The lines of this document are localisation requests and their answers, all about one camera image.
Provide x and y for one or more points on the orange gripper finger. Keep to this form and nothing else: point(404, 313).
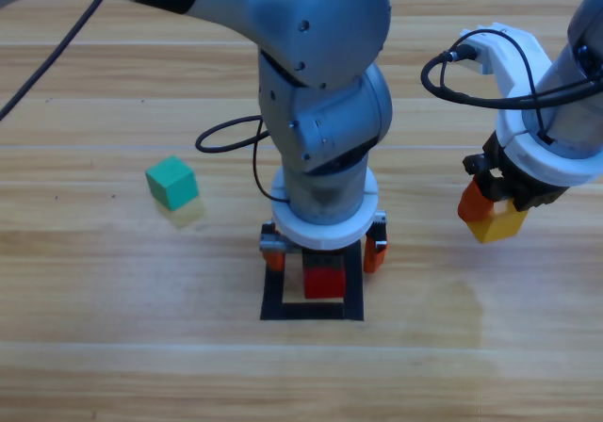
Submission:
point(374, 258)
point(274, 261)
point(476, 205)

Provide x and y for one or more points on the red wooden block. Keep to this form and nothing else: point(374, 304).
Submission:
point(325, 283)

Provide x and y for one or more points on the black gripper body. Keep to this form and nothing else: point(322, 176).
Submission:
point(523, 191)
point(322, 257)

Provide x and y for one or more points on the yellow wooden block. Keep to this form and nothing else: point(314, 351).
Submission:
point(497, 229)

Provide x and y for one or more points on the green wooden block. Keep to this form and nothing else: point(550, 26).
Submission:
point(172, 184)

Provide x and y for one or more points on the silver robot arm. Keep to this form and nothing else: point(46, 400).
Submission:
point(584, 87)
point(320, 17)

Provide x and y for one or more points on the black tape rectangle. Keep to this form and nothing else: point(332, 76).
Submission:
point(311, 311)

